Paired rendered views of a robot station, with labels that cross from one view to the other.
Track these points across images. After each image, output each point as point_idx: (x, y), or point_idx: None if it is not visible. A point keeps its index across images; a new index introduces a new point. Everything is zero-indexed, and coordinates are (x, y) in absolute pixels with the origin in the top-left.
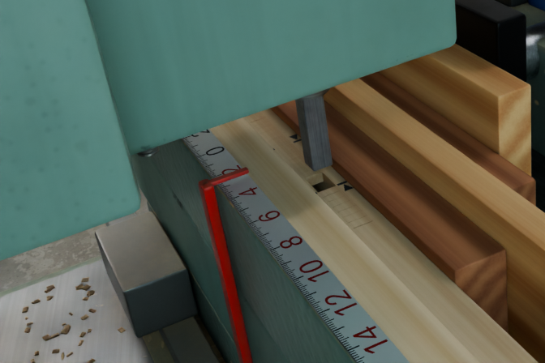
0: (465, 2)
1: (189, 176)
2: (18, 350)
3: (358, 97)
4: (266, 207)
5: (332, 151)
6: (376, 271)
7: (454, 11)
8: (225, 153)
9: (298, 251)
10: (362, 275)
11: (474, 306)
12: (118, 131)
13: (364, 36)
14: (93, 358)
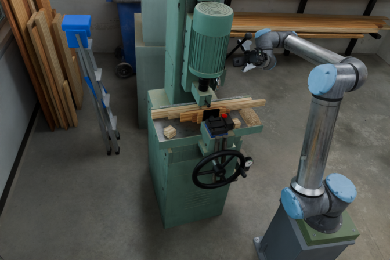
0: (208, 109)
1: None
2: None
3: (208, 109)
4: (194, 103)
5: (203, 108)
6: (186, 107)
7: (198, 104)
8: None
9: (188, 103)
10: (186, 106)
11: (183, 111)
12: (185, 87)
13: (196, 99)
14: None
